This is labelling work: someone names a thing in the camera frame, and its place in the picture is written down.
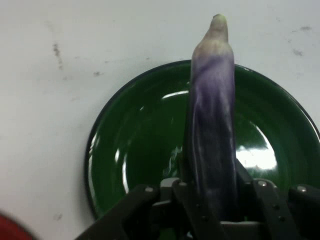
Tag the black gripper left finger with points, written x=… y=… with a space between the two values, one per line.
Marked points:
x=140 y=212

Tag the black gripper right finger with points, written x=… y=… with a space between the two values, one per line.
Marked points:
x=275 y=212

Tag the purple eggplant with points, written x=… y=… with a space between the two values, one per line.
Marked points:
x=215 y=125

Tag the dark green round plate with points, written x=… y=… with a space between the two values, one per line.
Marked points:
x=140 y=140

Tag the red round bowl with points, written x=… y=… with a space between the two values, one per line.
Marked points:
x=12 y=228

